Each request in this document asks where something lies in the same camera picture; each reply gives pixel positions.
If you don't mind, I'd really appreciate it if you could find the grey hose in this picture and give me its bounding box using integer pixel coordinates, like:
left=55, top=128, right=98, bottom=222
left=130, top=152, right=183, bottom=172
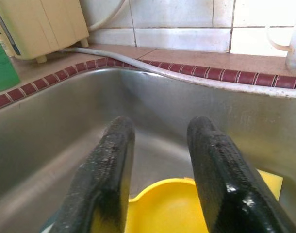
left=59, top=47, right=296, bottom=99

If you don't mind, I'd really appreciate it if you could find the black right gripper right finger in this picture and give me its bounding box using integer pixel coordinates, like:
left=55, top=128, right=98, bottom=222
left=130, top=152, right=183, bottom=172
left=186, top=116, right=296, bottom=233

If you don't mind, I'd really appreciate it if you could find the stainless steel sink basin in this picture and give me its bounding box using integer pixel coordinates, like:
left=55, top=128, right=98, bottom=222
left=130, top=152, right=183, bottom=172
left=0, top=67, right=296, bottom=233

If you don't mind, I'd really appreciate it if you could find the yellow sponge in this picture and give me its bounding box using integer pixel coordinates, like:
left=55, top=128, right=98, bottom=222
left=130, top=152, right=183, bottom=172
left=256, top=169, right=284, bottom=202

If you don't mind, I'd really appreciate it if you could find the white hose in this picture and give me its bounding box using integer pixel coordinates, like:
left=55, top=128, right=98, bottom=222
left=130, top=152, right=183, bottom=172
left=88, top=0, right=128, bottom=32

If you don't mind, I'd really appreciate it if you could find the yellow plastic bowl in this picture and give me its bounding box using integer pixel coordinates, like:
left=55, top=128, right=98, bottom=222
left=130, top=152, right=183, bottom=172
left=127, top=177, right=209, bottom=233

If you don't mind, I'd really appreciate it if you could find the beige water ionizer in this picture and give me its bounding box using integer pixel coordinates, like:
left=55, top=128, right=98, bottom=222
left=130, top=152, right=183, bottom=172
left=0, top=0, right=90, bottom=64

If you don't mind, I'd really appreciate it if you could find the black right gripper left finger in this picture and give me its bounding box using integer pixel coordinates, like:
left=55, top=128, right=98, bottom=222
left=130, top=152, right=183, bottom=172
left=41, top=116, right=136, bottom=233

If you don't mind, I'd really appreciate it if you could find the green soap bottle blue cap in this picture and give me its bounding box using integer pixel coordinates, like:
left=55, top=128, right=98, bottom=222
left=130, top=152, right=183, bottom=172
left=0, top=29, right=20, bottom=94

